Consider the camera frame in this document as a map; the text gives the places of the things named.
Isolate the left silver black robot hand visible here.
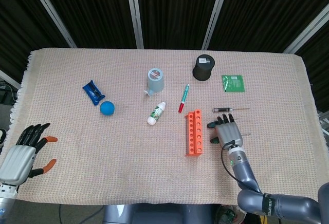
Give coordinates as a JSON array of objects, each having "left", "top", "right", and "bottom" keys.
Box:
[{"left": 0, "top": 122, "right": 59, "bottom": 186}]

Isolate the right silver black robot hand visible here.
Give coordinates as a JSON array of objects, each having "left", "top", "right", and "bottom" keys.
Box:
[{"left": 215, "top": 113, "right": 244, "bottom": 150}]

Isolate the silver black precision screwdriver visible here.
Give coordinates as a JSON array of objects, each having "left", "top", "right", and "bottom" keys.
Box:
[{"left": 212, "top": 107, "right": 250, "bottom": 113}]

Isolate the orange test tube rack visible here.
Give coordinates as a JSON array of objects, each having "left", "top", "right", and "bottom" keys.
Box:
[{"left": 184, "top": 108, "right": 206, "bottom": 158}]

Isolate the green sachet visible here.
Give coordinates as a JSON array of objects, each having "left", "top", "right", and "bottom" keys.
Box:
[{"left": 221, "top": 74, "right": 246, "bottom": 94}]

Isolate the green marker with red cap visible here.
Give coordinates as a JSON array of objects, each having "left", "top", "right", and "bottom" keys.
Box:
[{"left": 178, "top": 84, "right": 190, "bottom": 113}]

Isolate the black mesh pen holder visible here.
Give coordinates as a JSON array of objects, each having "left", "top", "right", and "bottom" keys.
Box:
[{"left": 192, "top": 53, "right": 216, "bottom": 82}]

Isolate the white bottle with green label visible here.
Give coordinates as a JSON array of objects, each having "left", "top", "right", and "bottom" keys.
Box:
[{"left": 147, "top": 101, "right": 167, "bottom": 126}]

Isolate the light blue plastic cup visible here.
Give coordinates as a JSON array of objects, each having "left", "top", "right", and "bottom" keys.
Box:
[{"left": 143, "top": 68, "right": 166, "bottom": 97}]

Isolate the blue snack packet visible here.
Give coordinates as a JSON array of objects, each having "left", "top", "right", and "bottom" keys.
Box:
[{"left": 82, "top": 80, "right": 106, "bottom": 106}]

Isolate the blue ball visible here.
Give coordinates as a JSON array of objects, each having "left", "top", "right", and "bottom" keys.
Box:
[{"left": 99, "top": 101, "right": 116, "bottom": 117}]

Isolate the beige woven tablecloth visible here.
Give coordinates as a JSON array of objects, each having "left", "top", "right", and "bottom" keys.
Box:
[{"left": 0, "top": 48, "right": 329, "bottom": 208}]

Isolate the grey robot torso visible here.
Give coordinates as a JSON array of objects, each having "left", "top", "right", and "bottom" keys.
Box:
[{"left": 102, "top": 203, "right": 216, "bottom": 224}]

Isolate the black curtain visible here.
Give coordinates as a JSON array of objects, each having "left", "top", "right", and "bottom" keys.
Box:
[{"left": 0, "top": 0, "right": 329, "bottom": 111}]

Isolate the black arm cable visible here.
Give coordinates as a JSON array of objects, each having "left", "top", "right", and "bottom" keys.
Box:
[{"left": 221, "top": 140, "right": 263, "bottom": 194}]

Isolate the white aluminium frame post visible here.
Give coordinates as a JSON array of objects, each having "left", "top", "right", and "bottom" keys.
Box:
[
  {"left": 282, "top": 2, "right": 329, "bottom": 54},
  {"left": 124, "top": 0, "right": 144, "bottom": 50},
  {"left": 0, "top": 69, "right": 22, "bottom": 90},
  {"left": 25, "top": 0, "right": 78, "bottom": 49},
  {"left": 201, "top": 0, "right": 233, "bottom": 50}
]

